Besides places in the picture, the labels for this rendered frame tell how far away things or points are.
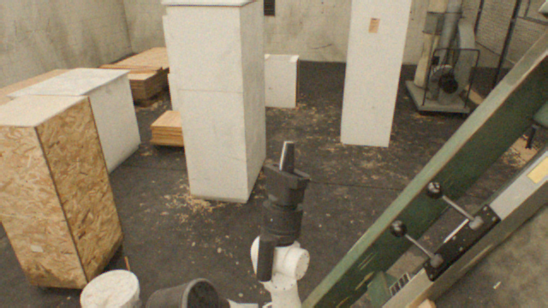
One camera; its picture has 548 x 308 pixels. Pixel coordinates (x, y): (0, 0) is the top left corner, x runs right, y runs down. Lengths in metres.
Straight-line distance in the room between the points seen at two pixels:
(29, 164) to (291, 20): 7.11
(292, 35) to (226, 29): 5.97
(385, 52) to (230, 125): 2.03
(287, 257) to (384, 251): 0.42
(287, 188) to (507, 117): 0.57
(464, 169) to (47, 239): 2.31
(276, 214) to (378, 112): 3.75
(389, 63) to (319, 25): 4.52
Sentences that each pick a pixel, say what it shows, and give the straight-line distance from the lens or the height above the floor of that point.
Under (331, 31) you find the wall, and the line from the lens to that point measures 8.62.
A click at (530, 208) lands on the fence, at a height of 1.56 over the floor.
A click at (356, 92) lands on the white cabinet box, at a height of 0.67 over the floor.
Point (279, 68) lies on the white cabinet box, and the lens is 5.54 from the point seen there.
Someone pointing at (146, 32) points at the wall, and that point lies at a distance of 9.85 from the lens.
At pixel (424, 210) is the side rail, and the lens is 1.07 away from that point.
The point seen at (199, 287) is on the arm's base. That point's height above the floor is 1.37.
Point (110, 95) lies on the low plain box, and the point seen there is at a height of 0.79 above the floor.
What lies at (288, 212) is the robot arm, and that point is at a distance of 0.75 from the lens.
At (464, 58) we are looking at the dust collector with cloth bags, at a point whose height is 0.81.
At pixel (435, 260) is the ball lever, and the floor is 1.40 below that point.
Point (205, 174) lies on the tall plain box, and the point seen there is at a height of 0.30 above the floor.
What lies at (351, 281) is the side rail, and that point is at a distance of 1.21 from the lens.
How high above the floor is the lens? 1.97
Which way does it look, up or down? 27 degrees down
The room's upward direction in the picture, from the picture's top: straight up
